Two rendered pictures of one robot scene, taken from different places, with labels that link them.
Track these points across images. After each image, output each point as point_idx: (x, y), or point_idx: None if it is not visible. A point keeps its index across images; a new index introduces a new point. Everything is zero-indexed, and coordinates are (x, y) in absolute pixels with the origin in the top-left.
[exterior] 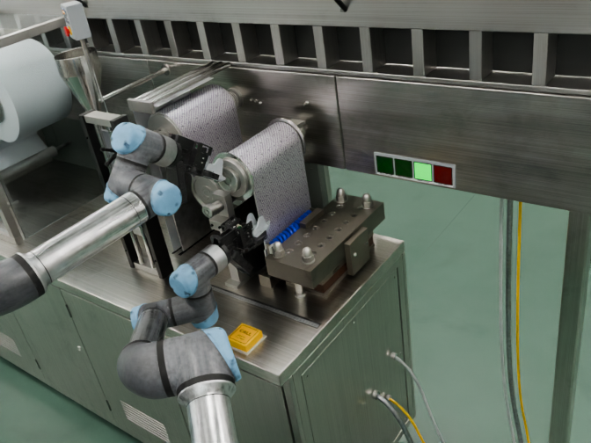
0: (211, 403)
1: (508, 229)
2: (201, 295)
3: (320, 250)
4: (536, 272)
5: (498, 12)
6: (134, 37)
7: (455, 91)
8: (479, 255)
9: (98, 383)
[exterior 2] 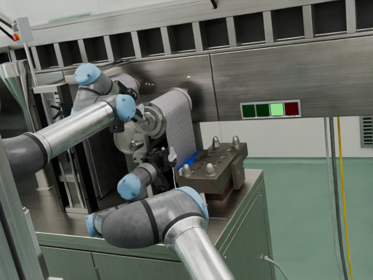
0: (197, 233)
1: (333, 149)
2: (142, 198)
3: (216, 168)
4: (323, 219)
5: None
6: (49, 60)
7: (296, 48)
8: (283, 214)
9: None
